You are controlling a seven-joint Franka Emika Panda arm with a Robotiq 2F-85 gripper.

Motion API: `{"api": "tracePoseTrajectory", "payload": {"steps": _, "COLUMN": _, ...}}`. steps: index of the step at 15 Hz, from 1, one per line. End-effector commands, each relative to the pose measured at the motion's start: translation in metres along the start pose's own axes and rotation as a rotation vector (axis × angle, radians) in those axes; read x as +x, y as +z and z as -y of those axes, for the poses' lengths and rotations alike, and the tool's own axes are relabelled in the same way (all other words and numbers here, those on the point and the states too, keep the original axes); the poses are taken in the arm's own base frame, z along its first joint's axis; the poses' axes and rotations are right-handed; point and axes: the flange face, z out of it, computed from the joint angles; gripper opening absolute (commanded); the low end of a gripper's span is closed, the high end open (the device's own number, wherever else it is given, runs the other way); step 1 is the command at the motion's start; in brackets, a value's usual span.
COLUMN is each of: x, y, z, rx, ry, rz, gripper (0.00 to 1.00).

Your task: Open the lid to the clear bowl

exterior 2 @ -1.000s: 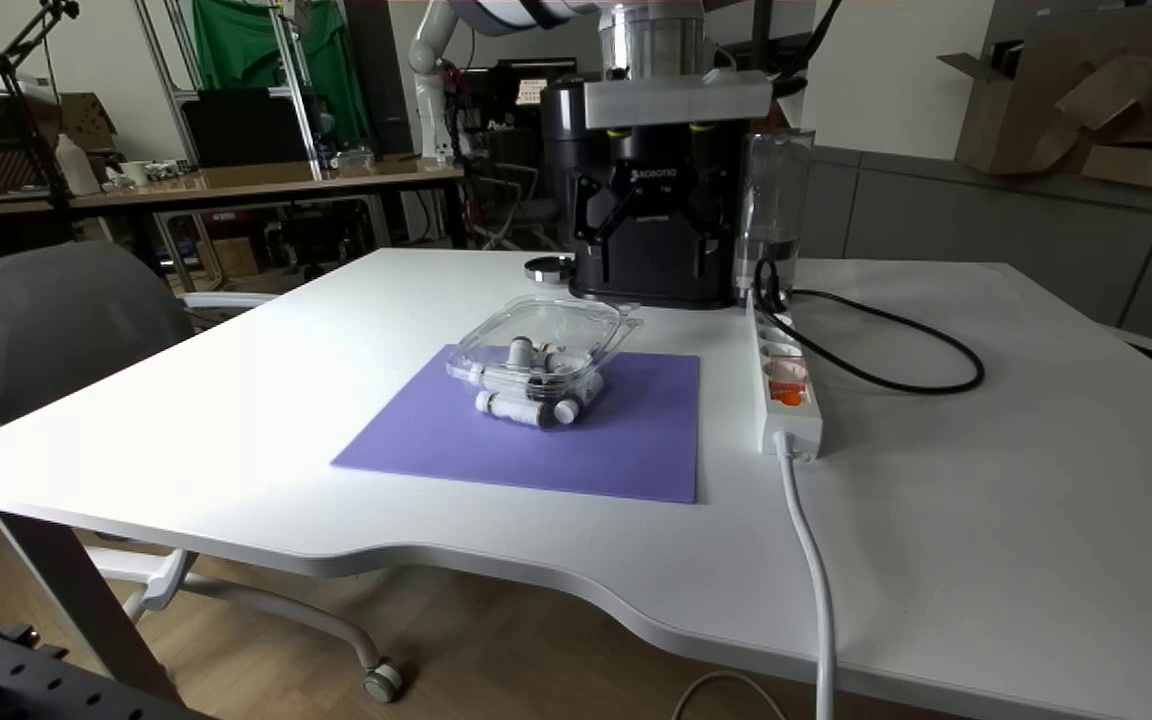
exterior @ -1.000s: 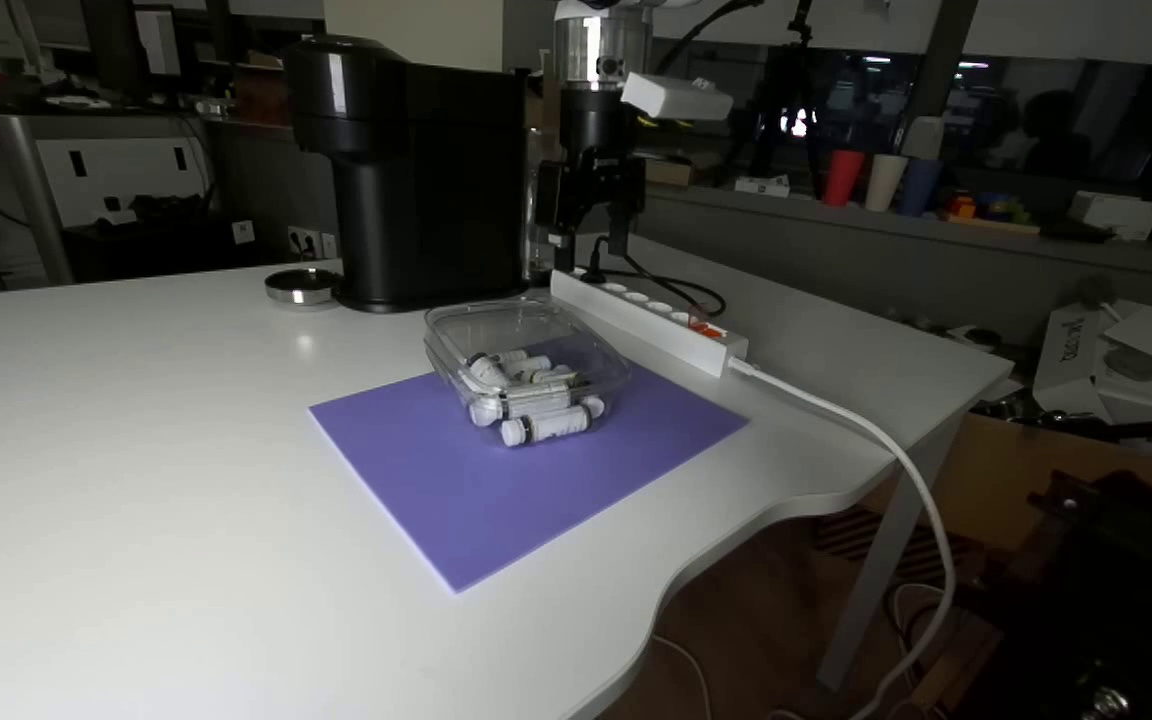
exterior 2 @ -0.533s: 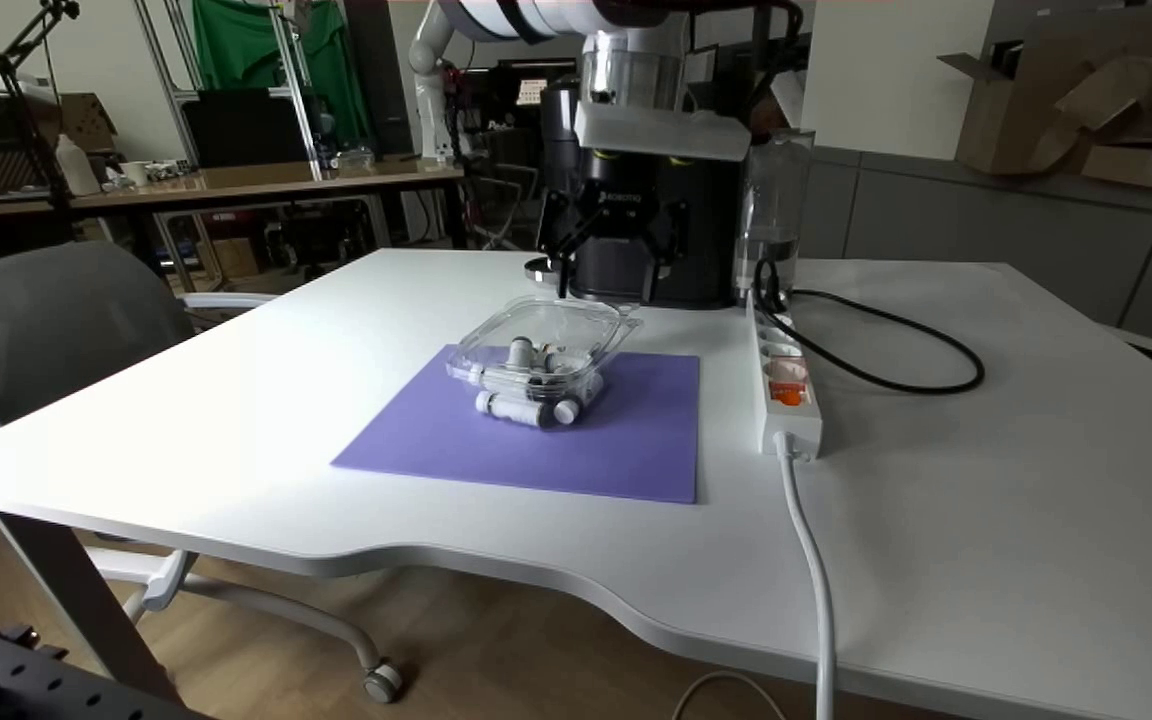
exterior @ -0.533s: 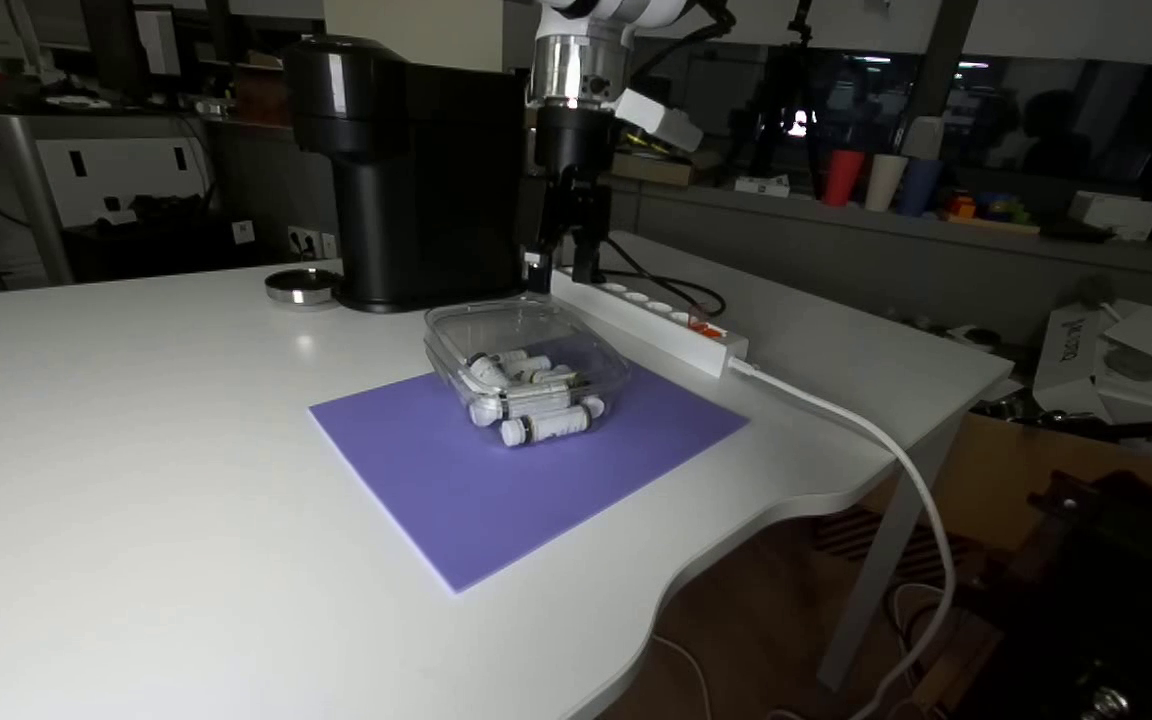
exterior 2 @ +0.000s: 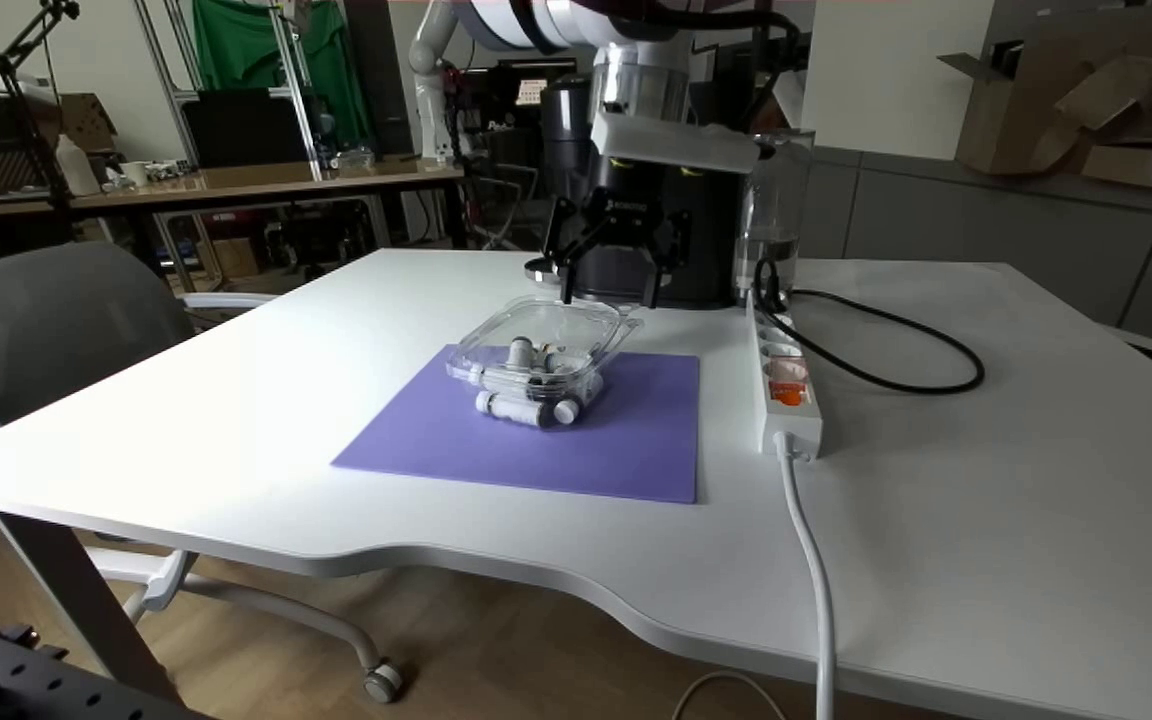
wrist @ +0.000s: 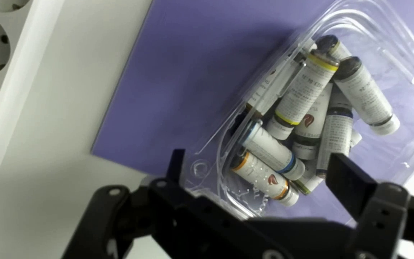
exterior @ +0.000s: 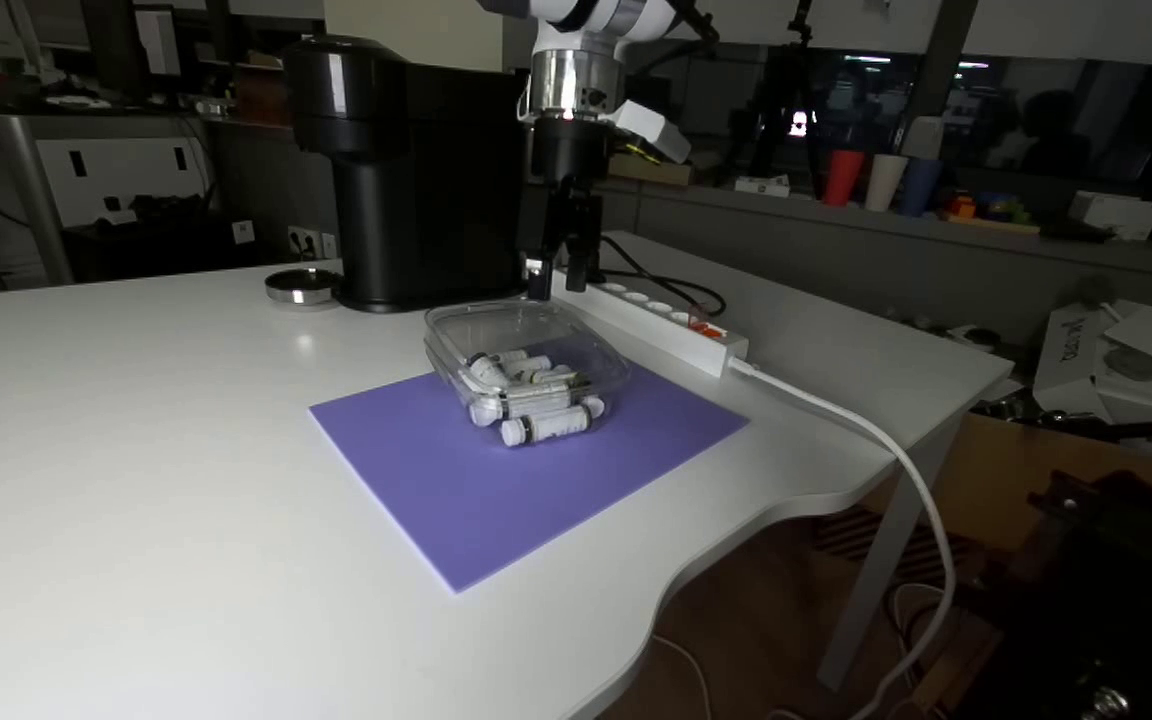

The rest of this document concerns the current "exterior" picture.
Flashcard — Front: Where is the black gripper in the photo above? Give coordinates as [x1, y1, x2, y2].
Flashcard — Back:
[521, 111, 607, 300]

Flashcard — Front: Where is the clear plastic bowl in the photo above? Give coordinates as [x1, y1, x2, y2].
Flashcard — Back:
[418, 310, 643, 425]

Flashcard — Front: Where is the black coffee machine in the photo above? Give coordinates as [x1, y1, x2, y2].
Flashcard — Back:
[282, 31, 533, 318]

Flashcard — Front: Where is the round silver black disc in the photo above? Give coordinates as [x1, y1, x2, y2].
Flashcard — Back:
[258, 265, 343, 309]

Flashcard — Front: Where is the purple rectangular mat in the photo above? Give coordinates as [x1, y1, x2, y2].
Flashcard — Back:
[305, 346, 751, 596]

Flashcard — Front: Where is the red cup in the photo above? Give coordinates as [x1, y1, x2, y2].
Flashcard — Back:
[818, 144, 870, 211]

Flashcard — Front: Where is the white cup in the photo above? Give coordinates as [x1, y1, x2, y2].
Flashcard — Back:
[861, 147, 912, 215]

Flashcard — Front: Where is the grey cabinet counter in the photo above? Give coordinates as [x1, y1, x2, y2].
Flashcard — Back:
[594, 177, 1152, 355]

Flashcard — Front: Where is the blue cup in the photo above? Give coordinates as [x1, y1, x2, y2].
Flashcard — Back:
[896, 152, 944, 220]

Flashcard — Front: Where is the grey table leg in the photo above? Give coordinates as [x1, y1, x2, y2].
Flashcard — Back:
[813, 407, 976, 700]

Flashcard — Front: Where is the small white box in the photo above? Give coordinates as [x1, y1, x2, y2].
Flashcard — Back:
[1062, 187, 1152, 248]

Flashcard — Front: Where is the white cardboard boxes pile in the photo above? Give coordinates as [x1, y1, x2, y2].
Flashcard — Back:
[1027, 294, 1152, 433]

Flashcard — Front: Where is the black power cable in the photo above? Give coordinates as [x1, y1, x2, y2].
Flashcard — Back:
[594, 230, 737, 323]

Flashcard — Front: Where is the white power strip orange switch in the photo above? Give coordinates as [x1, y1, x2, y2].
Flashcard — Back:
[570, 276, 755, 378]

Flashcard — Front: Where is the grey wrist camera bar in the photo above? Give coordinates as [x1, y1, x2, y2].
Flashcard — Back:
[613, 99, 697, 167]

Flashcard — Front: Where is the thick white power cable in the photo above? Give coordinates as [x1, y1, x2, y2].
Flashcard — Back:
[724, 355, 963, 720]

